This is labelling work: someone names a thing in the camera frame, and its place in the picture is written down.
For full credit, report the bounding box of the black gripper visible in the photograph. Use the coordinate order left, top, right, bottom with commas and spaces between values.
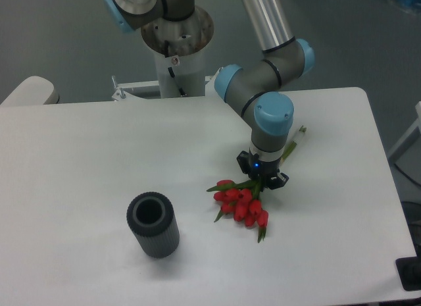
236, 151, 289, 190

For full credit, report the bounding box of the red tulip bouquet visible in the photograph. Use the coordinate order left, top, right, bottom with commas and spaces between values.
206, 125, 307, 243

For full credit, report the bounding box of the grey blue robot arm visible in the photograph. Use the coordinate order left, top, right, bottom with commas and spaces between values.
104, 0, 315, 191

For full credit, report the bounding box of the dark grey ribbed vase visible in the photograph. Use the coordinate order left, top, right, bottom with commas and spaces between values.
126, 191, 180, 259

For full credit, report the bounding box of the white furniture at right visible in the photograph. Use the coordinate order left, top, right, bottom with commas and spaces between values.
387, 102, 420, 164

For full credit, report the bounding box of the black box at table edge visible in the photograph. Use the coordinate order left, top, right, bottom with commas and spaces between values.
395, 257, 420, 292

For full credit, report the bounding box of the white chair armrest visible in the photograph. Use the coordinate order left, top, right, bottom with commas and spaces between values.
1, 76, 60, 107

